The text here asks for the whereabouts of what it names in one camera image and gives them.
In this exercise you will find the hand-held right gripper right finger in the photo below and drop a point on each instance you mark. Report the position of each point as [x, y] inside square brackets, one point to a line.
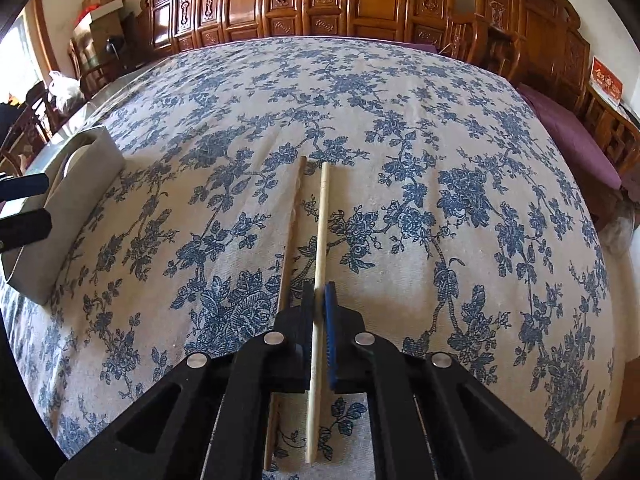
[330, 330]

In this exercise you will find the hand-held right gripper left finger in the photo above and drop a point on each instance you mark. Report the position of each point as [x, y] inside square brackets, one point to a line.
[306, 320]

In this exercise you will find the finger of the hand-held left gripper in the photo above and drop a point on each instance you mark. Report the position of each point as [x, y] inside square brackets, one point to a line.
[25, 186]
[25, 230]

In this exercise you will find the grey utensil organizer box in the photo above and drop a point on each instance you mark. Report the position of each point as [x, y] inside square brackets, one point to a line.
[75, 210]

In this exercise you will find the light bamboo chopstick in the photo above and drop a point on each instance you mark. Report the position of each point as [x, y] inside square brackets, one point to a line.
[295, 220]
[322, 220]

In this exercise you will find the dark wooden chair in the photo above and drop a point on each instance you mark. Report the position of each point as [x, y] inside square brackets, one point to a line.
[25, 125]

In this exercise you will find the white plastic bag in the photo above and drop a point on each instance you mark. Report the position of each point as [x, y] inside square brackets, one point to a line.
[65, 91]

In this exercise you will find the large cardboard box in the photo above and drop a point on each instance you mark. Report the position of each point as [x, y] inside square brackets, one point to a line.
[102, 30]

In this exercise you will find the blue floral tablecloth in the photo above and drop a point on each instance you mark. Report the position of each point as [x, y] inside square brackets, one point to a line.
[400, 135]

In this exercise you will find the translucent plastic bag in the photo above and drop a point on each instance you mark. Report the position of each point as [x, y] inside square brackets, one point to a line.
[617, 230]

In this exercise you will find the carved wooden armchair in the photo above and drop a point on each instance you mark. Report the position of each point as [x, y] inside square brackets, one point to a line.
[545, 30]

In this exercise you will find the red card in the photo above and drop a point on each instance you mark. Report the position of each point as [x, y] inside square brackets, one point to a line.
[606, 80]

